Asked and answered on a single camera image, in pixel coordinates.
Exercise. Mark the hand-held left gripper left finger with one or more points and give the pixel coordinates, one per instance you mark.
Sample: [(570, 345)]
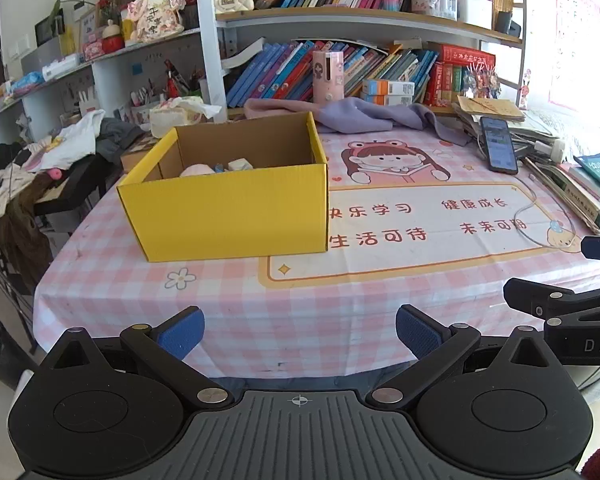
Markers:
[(180, 332)]

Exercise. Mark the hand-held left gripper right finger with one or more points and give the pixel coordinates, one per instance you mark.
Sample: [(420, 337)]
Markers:
[(420, 332)]

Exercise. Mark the yellow cardboard box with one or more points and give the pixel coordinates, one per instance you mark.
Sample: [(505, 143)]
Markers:
[(230, 215)]

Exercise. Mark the pink plush pig toy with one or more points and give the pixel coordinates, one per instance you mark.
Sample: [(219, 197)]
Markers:
[(197, 171)]

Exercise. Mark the stack of books and papers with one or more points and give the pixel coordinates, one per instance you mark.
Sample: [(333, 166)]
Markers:
[(575, 195)]

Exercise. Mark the pink checked tablecloth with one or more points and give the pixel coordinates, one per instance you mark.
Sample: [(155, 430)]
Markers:
[(105, 290)]

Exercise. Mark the white power adapter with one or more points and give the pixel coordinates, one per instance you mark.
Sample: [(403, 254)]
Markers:
[(550, 149)]

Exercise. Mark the black smartphone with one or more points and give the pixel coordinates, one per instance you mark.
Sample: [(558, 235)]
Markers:
[(499, 146)]

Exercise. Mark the black bin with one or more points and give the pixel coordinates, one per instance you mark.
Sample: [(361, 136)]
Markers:
[(5, 355)]

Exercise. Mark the black side table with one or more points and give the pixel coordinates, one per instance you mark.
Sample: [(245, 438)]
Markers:
[(65, 195)]

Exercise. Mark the brown paper envelopes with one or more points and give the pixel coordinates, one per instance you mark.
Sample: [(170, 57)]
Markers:
[(490, 107)]

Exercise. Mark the wooden chess box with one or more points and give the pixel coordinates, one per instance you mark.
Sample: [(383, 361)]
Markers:
[(137, 155)]

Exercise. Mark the colourful acrylic figure stand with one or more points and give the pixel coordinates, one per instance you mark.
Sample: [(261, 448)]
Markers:
[(480, 82)]

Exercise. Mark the cream fabric tissue box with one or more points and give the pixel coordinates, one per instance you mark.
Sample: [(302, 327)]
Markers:
[(172, 117)]

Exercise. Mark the pile of clothes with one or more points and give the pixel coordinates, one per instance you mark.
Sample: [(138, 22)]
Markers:
[(70, 145)]

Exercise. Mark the purple cloth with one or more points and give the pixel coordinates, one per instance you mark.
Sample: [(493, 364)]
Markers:
[(360, 115)]

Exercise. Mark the red boxed book set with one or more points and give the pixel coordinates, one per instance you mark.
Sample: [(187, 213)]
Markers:
[(442, 77)]

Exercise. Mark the orange and blue boxes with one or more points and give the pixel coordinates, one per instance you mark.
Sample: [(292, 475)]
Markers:
[(387, 92)]

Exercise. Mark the pink cylindrical gadget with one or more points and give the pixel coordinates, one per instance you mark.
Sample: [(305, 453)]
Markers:
[(328, 77)]

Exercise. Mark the row of blue books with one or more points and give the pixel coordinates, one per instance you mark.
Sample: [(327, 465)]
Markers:
[(280, 70)]

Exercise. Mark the white bookshelf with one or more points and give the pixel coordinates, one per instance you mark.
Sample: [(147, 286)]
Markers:
[(207, 50)]

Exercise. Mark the pink and white cat figurine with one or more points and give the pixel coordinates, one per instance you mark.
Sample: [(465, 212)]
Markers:
[(155, 12)]

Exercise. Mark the wall poster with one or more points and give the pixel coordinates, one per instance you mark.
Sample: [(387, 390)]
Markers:
[(580, 45)]

